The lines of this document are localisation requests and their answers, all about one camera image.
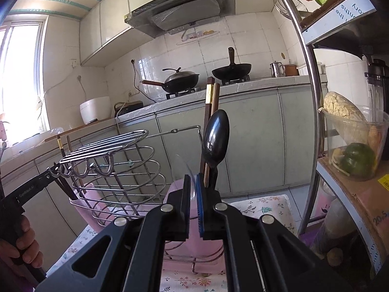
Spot chrome shelf pole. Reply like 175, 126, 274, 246
265, 0, 323, 235

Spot kitchen counter cabinets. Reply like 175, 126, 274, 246
0, 75, 329, 259

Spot white rice cooker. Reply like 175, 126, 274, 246
80, 96, 112, 125

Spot black wok with lid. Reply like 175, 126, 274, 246
141, 67, 199, 94

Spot floral bear tablecloth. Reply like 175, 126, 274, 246
54, 194, 299, 292

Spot upper wall cabinets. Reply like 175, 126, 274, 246
78, 0, 231, 67

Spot green bell pepper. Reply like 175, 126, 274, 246
339, 142, 376, 179

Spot pink drip tray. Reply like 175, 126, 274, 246
162, 241, 225, 274

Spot brown pot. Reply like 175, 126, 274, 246
284, 64, 299, 76

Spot pink cup right side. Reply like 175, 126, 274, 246
163, 178, 226, 274

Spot dark chopstick with gold band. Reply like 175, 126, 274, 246
198, 76, 216, 175

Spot gas stove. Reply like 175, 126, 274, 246
165, 74, 251, 100

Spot range hood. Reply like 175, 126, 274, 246
124, 0, 235, 38

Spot steel kettle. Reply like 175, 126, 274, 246
270, 61, 285, 78

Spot black appliance on counter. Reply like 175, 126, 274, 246
113, 101, 144, 117

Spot person's left hand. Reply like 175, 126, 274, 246
1, 216, 44, 271

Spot napa cabbage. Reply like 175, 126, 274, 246
322, 92, 367, 124

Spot black wok with handle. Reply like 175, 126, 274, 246
212, 47, 252, 81

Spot clear plastic container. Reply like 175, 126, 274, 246
320, 104, 388, 181

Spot black plastic spoon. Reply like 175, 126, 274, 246
202, 109, 230, 190

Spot cardboard box on shelf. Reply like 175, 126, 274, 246
316, 157, 388, 274

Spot metal wire utensil rack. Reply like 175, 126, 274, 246
48, 124, 226, 273

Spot pink cup left side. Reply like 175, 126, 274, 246
69, 182, 129, 233

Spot pink cup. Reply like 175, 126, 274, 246
69, 182, 129, 233
163, 178, 226, 274

